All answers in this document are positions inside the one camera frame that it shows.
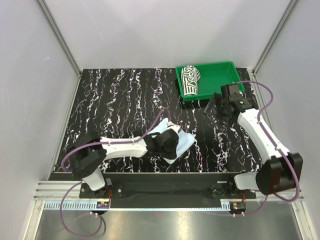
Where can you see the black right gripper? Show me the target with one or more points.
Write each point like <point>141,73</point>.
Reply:
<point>214,99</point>

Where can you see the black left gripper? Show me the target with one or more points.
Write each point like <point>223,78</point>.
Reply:
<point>172,154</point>

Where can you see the light blue towel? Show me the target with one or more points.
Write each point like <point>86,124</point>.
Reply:
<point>186,140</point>

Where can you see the green white striped towel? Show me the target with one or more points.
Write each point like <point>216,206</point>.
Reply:
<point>190,76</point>

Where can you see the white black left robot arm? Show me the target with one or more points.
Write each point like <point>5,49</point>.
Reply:
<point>84,160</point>

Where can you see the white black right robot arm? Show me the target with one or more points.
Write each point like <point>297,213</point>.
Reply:
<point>281,169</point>

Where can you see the green plastic tray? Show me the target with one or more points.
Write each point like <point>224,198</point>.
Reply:
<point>212,77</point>

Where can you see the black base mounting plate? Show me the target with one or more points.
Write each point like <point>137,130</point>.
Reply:
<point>168,190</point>

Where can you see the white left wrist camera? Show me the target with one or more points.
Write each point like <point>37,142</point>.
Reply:
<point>172,126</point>

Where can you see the left cable junction box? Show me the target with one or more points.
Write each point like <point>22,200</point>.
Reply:
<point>103,205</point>

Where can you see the cable junction box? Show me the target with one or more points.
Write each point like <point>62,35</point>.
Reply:
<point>239,206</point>
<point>103,205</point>

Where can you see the right cable junction box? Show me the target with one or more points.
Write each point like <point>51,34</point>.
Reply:
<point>239,206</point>

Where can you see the aluminium frame rail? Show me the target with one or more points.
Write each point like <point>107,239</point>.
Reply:
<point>51,190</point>

